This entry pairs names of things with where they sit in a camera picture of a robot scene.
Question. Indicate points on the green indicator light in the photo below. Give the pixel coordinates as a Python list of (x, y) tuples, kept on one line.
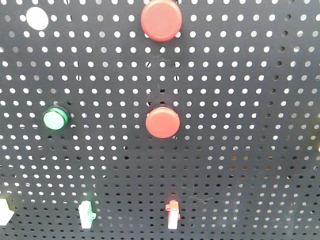
[(55, 118)]

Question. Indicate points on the green white toggle switch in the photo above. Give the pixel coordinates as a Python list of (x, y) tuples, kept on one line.
[(86, 214)]

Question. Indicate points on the large red push button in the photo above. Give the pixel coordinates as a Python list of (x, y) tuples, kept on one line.
[(161, 20)]

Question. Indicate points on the small red push button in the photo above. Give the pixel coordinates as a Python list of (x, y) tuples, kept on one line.
[(162, 122)]

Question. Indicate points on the white switch at edge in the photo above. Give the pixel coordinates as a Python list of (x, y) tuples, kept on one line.
[(6, 213)]

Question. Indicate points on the red white toggle switch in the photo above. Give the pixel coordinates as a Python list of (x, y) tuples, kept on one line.
[(173, 211)]

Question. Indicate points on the black perforated pegboard panel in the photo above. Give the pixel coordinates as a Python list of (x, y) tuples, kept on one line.
[(244, 78)]

